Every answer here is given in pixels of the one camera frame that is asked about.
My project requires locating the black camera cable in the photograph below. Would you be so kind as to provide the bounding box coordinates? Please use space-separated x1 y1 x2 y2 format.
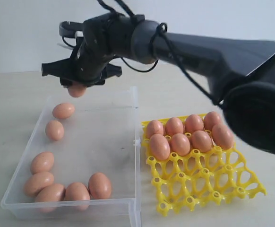
57 0 224 107

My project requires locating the brown egg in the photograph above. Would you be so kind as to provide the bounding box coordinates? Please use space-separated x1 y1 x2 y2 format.
30 152 54 174
88 172 112 200
146 120 164 139
203 111 222 130
165 117 184 136
149 134 171 161
184 114 204 134
52 103 75 120
65 182 90 201
170 133 190 156
23 172 54 197
211 123 234 150

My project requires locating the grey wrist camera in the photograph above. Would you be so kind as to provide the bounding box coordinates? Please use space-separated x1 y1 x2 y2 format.
59 21 83 38

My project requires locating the yellow plastic egg tray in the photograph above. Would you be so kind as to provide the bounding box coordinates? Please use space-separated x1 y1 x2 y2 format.
142 116 266 216

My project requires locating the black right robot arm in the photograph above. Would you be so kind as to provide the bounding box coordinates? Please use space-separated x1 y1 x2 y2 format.
42 13 275 154

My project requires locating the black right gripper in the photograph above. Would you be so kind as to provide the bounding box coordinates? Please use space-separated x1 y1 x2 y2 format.
41 40 122 88

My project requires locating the brown egg front corner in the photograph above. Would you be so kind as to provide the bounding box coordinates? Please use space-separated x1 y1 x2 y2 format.
35 183 66 202

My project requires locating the brown egg tray second row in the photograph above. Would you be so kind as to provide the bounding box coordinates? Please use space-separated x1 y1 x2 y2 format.
191 131 212 153

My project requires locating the clear plastic bin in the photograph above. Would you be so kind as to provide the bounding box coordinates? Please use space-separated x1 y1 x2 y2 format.
1 87 141 227

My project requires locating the brown egg third row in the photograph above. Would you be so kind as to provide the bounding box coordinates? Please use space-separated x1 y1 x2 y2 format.
45 120 64 141

